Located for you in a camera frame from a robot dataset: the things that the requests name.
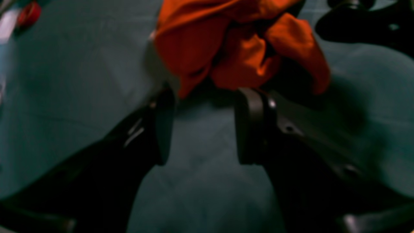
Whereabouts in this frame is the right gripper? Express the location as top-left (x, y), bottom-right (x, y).
top-left (315, 0), bottom-right (414, 57)

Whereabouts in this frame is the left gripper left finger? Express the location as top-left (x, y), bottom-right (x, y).
top-left (1, 88), bottom-right (175, 233)

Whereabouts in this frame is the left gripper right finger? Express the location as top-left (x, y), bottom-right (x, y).
top-left (234, 88), bottom-right (413, 233)

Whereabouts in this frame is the orange t-shirt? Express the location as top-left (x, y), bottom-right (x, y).
top-left (154, 0), bottom-right (330, 99)

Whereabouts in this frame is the blue-grey table cloth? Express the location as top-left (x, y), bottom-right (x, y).
top-left (1, 0), bottom-right (413, 233)

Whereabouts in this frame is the red tape roll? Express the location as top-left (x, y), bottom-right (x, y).
top-left (16, 1), bottom-right (42, 29)

